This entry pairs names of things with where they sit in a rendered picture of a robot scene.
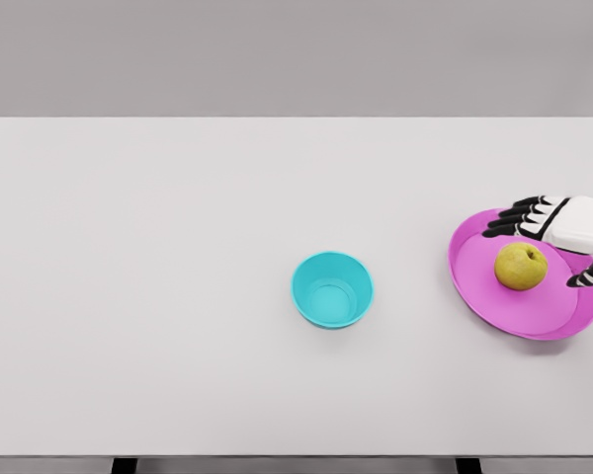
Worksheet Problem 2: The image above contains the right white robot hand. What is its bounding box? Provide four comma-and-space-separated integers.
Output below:
482, 195, 593, 289

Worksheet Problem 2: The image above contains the yellow-green apple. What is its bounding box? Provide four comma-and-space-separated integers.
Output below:
493, 241, 548, 292

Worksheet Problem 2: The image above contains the pink plate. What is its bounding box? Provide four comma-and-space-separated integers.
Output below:
447, 207, 593, 342

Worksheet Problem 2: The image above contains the blue bowl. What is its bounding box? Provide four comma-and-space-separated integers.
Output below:
290, 250, 376, 331

